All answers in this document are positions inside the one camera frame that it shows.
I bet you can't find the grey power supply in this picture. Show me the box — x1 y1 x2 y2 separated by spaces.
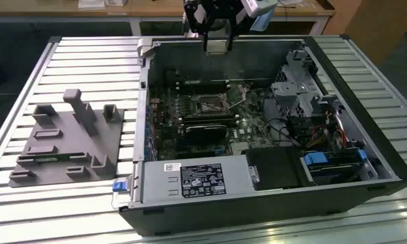
131 154 259 205

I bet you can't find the yellow wire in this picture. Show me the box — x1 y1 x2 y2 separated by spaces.
304 134 327 148

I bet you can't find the silver heat sink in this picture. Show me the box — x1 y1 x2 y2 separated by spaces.
231 142 251 155

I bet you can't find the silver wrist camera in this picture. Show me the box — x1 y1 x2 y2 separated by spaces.
241 0 277 18

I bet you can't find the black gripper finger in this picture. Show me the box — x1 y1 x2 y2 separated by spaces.
227 17 237 53
203 17 212 53

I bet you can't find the grey parts rack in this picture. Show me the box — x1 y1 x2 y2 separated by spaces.
6 88 125 188

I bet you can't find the green motherboard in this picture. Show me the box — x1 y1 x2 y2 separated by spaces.
147 81 279 162

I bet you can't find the CPU socket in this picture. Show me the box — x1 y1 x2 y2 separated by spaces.
196 94 228 114

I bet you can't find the white box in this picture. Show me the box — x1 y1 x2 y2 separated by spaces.
104 0 129 8
76 0 106 11

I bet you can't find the wooden desk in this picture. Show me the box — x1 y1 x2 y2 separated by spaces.
0 0 336 36

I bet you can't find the hard disk in blue carrier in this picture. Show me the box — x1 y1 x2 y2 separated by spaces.
299 150 366 185

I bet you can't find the green RAM stick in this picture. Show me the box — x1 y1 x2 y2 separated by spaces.
29 155 70 162

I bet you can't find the silver square CPU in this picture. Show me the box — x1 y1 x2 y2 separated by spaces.
207 39 231 55

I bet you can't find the black graphics card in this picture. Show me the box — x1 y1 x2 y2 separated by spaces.
184 123 227 142

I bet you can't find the orange wire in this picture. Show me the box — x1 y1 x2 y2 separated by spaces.
335 128 347 149

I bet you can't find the wooden cabinet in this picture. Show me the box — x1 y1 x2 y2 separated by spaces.
322 0 407 66

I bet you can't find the black drive bay cover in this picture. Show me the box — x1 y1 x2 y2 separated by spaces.
245 147 315 191

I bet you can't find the metal drive cage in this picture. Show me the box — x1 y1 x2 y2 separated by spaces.
279 49 328 117

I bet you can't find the black PC case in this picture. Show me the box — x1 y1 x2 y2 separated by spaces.
117 34 407 237

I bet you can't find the black internal cable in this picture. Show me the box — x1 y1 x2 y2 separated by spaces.
267 118 308 148

